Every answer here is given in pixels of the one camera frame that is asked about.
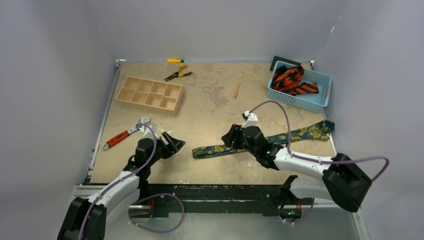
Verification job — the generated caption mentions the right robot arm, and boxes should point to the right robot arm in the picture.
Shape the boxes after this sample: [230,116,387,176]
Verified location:
[221,124,372,213]

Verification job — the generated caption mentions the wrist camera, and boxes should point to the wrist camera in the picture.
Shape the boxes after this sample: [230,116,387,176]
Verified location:
[135,122,157,139]
[241,111,259,129]

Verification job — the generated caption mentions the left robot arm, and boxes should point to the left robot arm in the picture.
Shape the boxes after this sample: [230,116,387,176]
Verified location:
[57,132,186,240]

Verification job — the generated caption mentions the purple cable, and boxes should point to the purple cable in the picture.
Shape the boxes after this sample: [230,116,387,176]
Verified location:
[76,123,158,240]
[248,100,390,183]

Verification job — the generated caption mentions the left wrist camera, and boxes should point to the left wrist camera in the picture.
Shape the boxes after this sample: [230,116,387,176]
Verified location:
[135,122,157,139]

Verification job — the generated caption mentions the yellow cable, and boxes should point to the yellow cable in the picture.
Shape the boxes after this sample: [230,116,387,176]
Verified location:
[234,72,269,99]

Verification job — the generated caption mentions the black flat box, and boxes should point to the black flat box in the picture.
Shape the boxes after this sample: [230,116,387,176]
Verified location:
[269,55,301,71]

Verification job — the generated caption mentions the yellow black pliers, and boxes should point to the yellow black pliers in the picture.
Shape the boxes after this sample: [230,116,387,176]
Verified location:
[164,64,193,82]

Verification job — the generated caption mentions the orange black striped tie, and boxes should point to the orange black striped tie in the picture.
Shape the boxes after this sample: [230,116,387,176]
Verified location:
[270,65,320,96]

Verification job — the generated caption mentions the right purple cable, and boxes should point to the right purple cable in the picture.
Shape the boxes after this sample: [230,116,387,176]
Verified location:
[248,100,390,183]

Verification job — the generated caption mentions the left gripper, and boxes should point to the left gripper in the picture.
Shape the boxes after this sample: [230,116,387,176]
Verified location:
[146,132,185,167]

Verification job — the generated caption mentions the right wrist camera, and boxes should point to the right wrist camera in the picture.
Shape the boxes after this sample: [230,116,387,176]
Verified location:
[241,111,259,129]

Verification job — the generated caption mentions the yellow handled screwdriver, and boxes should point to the yellow handled screwdriver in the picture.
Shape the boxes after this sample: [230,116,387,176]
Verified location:
[166,58,190,63]

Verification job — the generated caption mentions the black base frame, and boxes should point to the black base frame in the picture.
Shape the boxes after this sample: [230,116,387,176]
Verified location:
[135,184,302,218]

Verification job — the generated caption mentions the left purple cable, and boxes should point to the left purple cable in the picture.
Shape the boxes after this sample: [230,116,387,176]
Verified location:
[76,123,158,240]

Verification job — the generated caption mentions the wooden compartment tray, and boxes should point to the wooden compartment tray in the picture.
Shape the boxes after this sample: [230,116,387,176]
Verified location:
[115,76,184,116]

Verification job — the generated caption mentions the red handled adjustable wrench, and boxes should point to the red handled adjustable wrench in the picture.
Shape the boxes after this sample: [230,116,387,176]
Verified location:
[101,116,151,151]

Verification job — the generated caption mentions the blue floral tie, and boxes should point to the blue floral tie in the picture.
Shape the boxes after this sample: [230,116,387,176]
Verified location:
[192,119,335,159]

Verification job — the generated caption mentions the light blue plastic basket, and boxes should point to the light blue plastic basket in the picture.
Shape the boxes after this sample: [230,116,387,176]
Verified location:
[267,69,333,113]

